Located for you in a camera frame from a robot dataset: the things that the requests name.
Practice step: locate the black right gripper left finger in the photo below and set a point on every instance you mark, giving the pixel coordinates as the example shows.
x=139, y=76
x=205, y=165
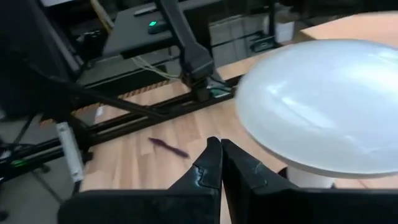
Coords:
x=186, y=205

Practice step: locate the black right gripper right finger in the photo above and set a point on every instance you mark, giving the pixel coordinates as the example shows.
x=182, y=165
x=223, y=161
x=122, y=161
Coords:
x=280, y=205

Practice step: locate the white lightbulb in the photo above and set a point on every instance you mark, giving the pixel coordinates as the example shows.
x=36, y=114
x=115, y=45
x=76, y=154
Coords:
x=326, y=105

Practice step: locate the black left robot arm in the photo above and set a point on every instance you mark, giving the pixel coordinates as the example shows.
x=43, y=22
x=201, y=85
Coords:
x=192, y=56

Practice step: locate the purple pen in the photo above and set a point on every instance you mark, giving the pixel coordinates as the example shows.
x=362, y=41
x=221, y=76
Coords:
x=169, y=147

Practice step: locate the gray side desk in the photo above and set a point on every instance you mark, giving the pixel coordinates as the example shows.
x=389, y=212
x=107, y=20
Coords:
x=140, y=40

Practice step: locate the black computer mouse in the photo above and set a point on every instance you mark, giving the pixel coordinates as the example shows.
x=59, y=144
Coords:
x=157, y=27

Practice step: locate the light wood desk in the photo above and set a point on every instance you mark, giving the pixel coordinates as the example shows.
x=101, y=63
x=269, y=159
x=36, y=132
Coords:
x=357, y=26

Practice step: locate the black aluminium table frame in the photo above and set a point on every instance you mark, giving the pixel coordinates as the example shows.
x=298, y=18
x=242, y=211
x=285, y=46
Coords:
x=174, y=112

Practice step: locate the silver frame bracket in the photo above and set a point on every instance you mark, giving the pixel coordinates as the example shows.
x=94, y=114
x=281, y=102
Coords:
x=70, y=152

